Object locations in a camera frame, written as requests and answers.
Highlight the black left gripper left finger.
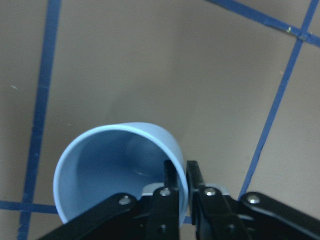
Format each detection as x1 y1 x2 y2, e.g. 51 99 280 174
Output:
42 160 180 240

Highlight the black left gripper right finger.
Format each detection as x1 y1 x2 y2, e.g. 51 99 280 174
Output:
186 160 320 240

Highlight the light blue cup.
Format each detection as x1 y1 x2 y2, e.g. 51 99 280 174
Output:
53 122 189 224

